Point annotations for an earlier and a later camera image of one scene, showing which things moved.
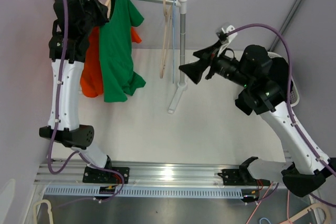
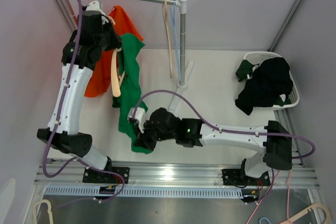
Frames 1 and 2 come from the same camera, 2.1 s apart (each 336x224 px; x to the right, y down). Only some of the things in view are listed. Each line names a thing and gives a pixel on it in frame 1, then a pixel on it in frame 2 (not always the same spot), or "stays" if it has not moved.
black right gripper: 195,70 to 142,139
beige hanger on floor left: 49,210 stays
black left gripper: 101,10 to 116,40
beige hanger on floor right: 322,206 stays
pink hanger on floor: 262,200 stays
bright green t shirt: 119,78 to 130,96
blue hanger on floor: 263,218 stays
